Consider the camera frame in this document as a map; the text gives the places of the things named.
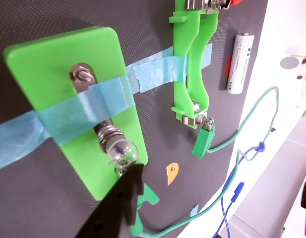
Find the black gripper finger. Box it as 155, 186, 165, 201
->
75, 163, 145, 238

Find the white AA battery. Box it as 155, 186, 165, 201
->
226, 32, 255, 94

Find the green alligator clip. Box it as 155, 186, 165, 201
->
191, 123, 216, 158
129, 182, 160, 237

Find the blue alligator clip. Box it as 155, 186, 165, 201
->
231, 181, 245, 203

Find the green bulb holder plate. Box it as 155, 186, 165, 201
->
3, 26, 149, 201

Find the green battery holder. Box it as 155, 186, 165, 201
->
169, 0, 219, 129

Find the small clear light bulb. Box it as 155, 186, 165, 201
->
97, 124, 139, 175

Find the orange lightning sticker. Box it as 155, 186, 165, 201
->
166, 162, 180, 186

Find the long blue masking tape strip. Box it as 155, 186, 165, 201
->
0, 75, 136, 173

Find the metal contact strip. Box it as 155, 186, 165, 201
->
69, 62, 114, 132

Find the short blue masking tape strip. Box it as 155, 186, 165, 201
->
132, 56, 187, 93

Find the red round sticker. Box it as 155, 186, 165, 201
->
224, 56, 232, 80

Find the dark grey textured mat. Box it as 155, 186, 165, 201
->
0, 0, 269, 238

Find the grey round sticker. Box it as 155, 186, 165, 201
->
279, 56, 300, 70

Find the blue wire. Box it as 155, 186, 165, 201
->
213, 141, 266, 238

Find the green wire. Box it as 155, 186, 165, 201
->
139, 85, 280, 238

